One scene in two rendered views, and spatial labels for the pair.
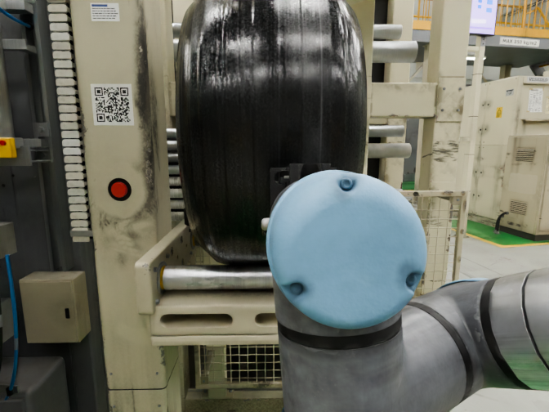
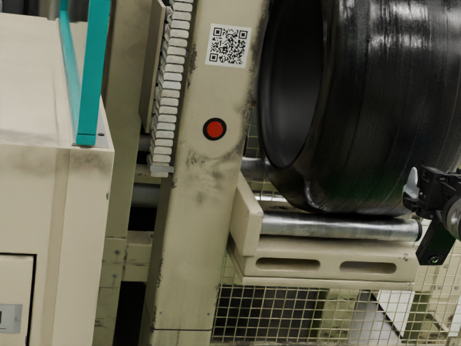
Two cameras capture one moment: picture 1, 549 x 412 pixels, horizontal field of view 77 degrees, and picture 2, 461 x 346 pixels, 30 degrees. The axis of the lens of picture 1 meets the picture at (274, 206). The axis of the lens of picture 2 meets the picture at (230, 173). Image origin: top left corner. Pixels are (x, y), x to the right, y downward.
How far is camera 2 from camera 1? 1.12 m
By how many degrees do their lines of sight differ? 18
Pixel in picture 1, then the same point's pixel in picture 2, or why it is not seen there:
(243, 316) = (331, 263)
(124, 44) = not seen: outside the picture
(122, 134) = (230, 75)
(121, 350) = (177, 289)
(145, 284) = (256, 230)
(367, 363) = not seen: outside the picture
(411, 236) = not seen: outside the picture
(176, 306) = (274, 250)
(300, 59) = (444, 69)
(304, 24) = (449, 36)
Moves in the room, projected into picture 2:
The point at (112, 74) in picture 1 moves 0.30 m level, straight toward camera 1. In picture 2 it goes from (234, 16) to (347, 66)
